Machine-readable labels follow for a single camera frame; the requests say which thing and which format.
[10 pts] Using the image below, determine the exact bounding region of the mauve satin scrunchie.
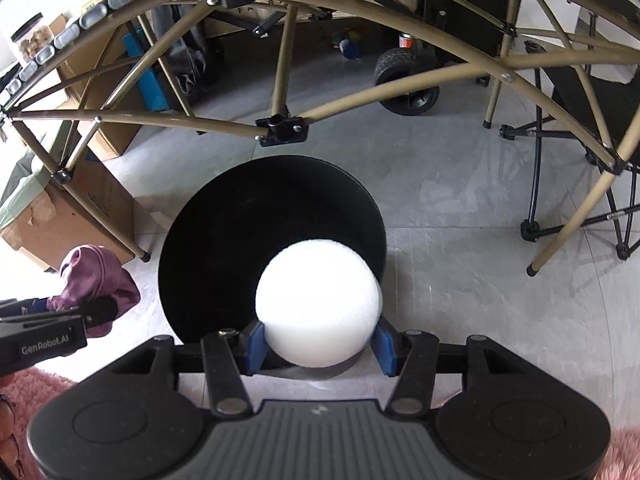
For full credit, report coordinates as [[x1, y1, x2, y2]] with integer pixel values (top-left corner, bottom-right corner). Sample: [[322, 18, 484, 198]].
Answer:
[[46, 244, 142, 338]]

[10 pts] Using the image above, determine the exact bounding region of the black round bin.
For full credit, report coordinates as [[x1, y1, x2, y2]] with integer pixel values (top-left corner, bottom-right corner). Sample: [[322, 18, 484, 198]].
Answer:
[[157, 155, 387, 381]]

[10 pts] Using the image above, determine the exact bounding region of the blue box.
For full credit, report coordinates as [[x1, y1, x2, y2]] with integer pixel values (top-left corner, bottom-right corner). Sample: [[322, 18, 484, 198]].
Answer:
[[124, 30, 171, 111]]

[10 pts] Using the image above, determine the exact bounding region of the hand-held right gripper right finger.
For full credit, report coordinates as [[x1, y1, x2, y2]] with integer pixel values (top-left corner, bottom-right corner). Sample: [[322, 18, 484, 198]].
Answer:
[[372, 316, 528, 417]]

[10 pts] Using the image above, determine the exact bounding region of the black folding chair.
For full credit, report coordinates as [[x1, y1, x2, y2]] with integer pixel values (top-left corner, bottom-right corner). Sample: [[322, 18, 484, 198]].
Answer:
[[500, 42, 640, 261]]

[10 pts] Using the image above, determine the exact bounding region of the crumpled grey plastic bag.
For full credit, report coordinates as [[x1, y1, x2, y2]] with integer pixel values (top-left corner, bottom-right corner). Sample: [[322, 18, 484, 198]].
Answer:
[[167, 35, 223, 101]]

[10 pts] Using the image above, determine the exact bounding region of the grey-green plastic liner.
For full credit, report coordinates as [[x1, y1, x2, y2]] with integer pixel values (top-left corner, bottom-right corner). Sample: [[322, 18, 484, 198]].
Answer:
[[0, 117, 76, 233]]

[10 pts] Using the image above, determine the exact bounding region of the tan folding table frame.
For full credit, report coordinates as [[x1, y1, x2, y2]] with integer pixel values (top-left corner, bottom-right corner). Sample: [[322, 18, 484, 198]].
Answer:
[[0, 0, 640, 277]]

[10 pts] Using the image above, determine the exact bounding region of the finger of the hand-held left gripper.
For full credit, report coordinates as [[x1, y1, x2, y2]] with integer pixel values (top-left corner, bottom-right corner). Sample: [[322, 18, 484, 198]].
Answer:
[[0, 297, 61, 317], [47, 296, 119, 336]]

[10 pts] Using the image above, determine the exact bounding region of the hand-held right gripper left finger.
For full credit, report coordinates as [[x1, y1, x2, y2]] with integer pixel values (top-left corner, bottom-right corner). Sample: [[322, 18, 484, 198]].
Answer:
[[107, 321, 266, 416]]

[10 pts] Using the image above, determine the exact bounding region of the black wagon wheel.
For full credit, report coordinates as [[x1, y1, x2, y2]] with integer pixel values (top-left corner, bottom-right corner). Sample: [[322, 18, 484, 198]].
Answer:
[[372, 49, 441, 117]]

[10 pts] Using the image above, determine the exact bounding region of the pink fluffy fabric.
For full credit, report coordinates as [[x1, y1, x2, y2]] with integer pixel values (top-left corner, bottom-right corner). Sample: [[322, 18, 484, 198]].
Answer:
[[0, 367, 640, 480]]

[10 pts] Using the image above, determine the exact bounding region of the clear snack jar black lid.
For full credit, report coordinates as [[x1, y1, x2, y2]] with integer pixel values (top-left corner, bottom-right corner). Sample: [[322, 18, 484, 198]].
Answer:
[[11, 13, 55, 64]]

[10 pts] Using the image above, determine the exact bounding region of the large open cardboard box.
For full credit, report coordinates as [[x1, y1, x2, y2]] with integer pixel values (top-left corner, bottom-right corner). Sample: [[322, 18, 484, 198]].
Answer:
[[57, 15, 171, 161]]

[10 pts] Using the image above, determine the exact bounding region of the cardboard box with liner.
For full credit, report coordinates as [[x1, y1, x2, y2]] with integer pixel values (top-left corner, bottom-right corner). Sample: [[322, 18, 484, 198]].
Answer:
[[0, 157, 137, 273]]

